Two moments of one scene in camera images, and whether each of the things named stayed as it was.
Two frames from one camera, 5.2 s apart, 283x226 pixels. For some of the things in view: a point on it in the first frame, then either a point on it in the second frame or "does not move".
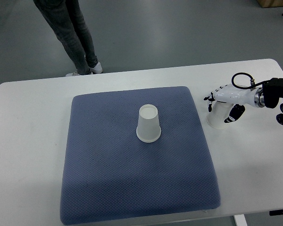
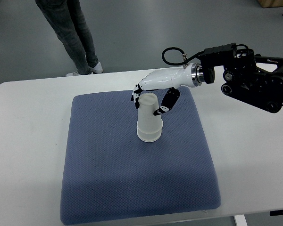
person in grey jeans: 65,18 does not move
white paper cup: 220,111 -> 147,122
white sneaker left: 72,74 does not move
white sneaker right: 97,69 does not move
